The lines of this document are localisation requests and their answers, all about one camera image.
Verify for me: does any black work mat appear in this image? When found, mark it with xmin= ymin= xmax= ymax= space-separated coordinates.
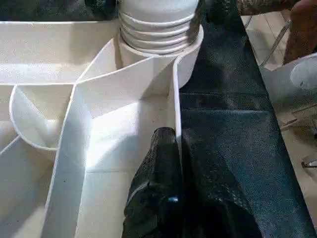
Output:
xmin=0 ymin=0 xmax=317 ymax=238

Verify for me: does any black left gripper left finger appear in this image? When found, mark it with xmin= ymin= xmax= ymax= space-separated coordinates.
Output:
xmin=121 ymin=127 xmax=182 ymax=238

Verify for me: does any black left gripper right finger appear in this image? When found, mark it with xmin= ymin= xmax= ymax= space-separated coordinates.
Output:
xmin=180 ymin=133 xmax=264 ymax=238

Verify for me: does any white plastic table top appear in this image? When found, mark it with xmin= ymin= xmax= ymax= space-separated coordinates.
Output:
xmin=0 ymin=20 xmax=205 ymax=238

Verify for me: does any white plastic table leg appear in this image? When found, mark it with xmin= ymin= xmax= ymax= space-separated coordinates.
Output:
xmin=117 ymin=0 xmax=202 ymax=56

